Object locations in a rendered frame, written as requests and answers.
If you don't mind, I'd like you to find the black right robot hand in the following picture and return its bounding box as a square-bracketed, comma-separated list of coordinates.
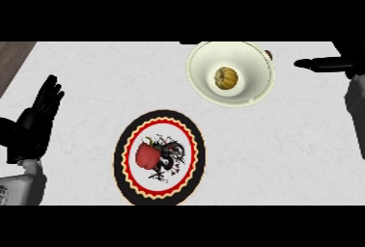
[293, 41, 365, 80]

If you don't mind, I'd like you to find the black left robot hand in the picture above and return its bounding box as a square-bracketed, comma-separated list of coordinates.
[0, 74, 67, 165]

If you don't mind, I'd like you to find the cream bowl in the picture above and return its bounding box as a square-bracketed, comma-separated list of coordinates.
[185, 41, 277, 108]

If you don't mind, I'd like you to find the yellow-brown squash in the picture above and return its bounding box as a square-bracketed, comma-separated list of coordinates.
[213, 66, 240, 91]

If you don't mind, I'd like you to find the oval black red placemat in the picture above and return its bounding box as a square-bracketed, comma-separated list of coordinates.
[111, 109, 209, 206]

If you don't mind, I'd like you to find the red bell pepper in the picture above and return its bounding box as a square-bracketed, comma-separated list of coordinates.
[135, 136, 164, 171]

